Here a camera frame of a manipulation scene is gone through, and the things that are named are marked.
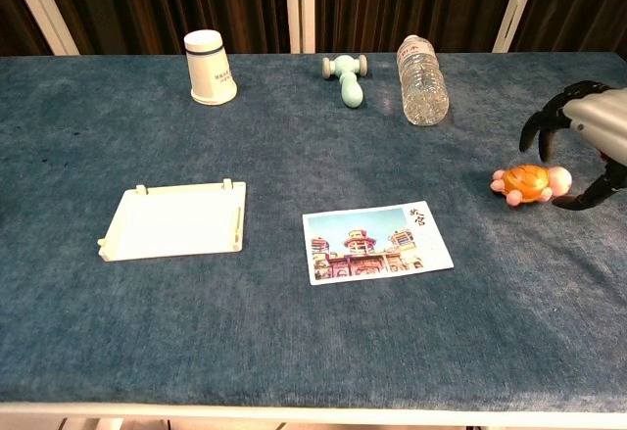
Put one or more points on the building picture postcard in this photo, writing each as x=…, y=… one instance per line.
x=374, y=244

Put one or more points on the white plastic tray lid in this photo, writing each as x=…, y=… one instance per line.
x=176, y=222

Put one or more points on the white paper cup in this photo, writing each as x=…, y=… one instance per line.
x=210, y=68

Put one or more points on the blue table cloth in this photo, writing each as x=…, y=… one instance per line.
x=294, y=234

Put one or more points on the white curtain rail post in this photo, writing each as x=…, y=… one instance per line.
x=300, y=6
x=41, y=6
x=516, y=6

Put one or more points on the clear plastic water bottle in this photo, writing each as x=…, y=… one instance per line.
x=421, y=82

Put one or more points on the dark brown curtain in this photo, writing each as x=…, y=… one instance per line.
x=171, y=6

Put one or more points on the teal toy hammer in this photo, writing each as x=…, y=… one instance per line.
x=347, y=77

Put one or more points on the orange-pink turtle toy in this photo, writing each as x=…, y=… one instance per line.
x=531, y=184

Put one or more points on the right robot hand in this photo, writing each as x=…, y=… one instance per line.
x=588, y=126

